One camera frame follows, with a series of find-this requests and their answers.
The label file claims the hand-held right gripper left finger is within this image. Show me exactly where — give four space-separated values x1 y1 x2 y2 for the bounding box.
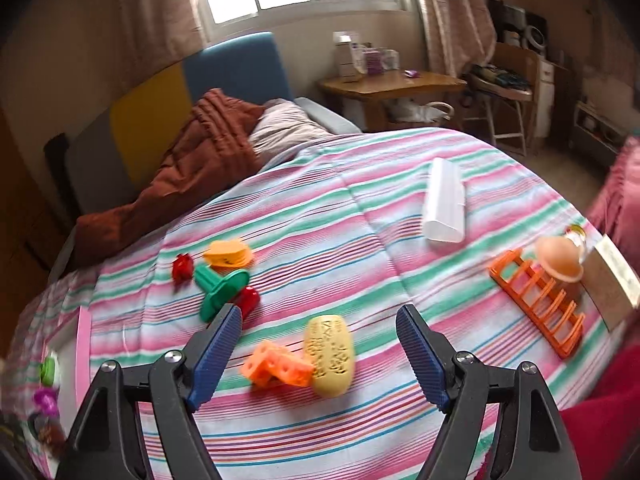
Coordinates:
55 302 243 480

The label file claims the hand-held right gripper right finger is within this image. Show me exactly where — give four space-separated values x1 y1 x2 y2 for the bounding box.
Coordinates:
395 304 583 480

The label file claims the orange cube toy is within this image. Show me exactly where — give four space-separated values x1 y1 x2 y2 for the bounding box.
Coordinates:
240 340 315 388

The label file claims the red toy car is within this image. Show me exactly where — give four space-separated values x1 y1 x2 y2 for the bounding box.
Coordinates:
227 285 261 318

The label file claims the green plastic spool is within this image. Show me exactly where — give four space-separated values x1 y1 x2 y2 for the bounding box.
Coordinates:
194 264 251 323

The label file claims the yellow oval brush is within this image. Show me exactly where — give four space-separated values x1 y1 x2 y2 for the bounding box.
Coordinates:
302 314 357 400

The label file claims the red puzzle piece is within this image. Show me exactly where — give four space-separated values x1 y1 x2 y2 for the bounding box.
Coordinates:
171 254 195 281

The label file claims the orange plastic piece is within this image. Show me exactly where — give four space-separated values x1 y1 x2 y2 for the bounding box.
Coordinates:
202 240 253 270

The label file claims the pink-edged white box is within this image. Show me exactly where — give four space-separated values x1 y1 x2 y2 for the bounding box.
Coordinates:
30 310 93 480

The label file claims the purple plastic toy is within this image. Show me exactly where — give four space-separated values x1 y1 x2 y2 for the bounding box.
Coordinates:
32 390 60 418

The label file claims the orange plastic rack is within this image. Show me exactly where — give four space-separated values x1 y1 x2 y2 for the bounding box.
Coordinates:
487 249 587 360

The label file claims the white plastic case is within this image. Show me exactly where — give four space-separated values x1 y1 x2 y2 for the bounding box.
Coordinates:
421 157 468 243

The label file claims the striped bedsheet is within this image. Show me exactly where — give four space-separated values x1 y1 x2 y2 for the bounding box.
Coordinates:
10 127 626 480

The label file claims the beige plastic dome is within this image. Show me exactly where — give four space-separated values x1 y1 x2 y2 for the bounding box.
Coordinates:
535 236 585 283

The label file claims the brown quilt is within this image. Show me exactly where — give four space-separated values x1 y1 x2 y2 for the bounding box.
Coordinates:
67 87 266 271

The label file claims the person's red clothing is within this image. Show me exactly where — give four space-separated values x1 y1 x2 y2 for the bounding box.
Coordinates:
475 320 640 480

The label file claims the cardboard box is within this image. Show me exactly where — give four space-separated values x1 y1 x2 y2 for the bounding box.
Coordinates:
580 234 640 332

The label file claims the pale pink pillow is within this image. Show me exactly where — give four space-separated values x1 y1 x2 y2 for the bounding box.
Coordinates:
247 100 331 171

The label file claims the white bag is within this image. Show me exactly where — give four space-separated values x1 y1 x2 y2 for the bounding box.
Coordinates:
390 99 453 128

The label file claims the grey yellow blue headboard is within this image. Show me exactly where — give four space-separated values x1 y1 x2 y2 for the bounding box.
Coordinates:
65 30 296 216

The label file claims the wooden desk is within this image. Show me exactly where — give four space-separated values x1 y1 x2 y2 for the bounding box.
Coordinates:
317 69 468 133

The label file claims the low cluttered shelf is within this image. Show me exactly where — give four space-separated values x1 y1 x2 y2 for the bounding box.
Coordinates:
572 102 631 171

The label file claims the small purple box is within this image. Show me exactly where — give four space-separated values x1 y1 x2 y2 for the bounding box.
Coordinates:
362 47 386 75

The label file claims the white carton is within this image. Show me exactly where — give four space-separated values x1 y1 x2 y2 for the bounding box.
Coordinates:
332 31 366 83

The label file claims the beige patterned curtain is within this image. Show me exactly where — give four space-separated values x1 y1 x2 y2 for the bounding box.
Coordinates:
405 0 498 81
110 0 211 68

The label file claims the shelf with speakers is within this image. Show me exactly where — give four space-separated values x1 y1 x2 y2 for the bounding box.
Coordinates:
485 0 551 53

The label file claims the grey bed side rail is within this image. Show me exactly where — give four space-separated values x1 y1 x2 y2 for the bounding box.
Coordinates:
292 96 363 136

